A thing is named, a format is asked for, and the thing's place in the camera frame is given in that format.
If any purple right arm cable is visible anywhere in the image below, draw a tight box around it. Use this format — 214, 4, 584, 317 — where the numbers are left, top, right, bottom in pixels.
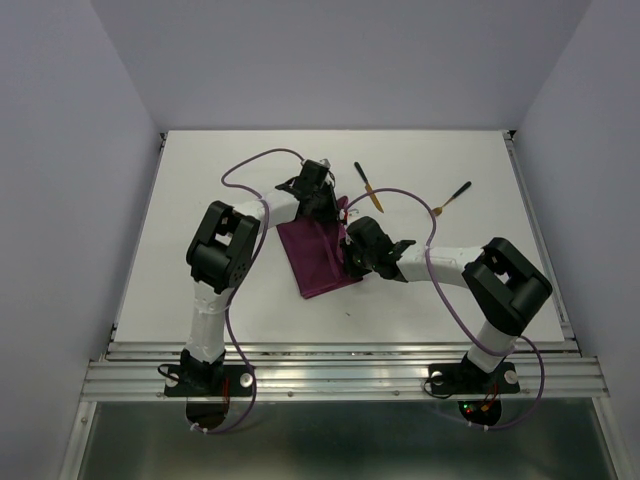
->
342, 187, 546, 434

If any aluminium front rail frame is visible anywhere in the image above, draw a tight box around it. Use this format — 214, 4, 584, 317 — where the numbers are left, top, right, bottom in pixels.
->
81, 339, 609, 402

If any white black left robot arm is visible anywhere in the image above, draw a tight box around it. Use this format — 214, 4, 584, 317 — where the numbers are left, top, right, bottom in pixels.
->
165, 160, 344, 397

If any purple cloth napkin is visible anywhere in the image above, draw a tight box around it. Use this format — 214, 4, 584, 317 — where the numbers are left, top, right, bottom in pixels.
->
277, 217, 362, 300

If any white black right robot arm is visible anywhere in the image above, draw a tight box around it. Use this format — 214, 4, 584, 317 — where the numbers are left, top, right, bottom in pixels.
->
341, 217, 552, 390

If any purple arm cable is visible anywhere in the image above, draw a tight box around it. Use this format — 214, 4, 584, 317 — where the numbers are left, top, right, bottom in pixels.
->
342, 187, 546, 434
189, 147, 309, 435

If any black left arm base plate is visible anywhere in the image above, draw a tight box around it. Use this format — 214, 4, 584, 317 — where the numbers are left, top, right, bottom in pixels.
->
157, 364, 253, 398

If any aluminium left side rail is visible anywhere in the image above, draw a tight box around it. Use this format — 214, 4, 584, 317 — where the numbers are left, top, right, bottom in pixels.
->
96, 128, 168, 357

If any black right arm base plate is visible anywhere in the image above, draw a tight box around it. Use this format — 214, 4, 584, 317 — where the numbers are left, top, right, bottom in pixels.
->
424, 362, 520, 397

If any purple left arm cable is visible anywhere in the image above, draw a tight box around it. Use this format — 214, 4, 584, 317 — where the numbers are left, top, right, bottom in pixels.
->
189, 147, 309, 435

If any aluminium rail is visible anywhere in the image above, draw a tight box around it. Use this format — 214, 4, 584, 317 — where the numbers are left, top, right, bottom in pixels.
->
501, 130, 582, 355
96, 128, 168, 357

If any aluminium right side rail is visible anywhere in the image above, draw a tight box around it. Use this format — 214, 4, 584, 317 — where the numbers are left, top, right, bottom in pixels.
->
501, 130, 582, 355

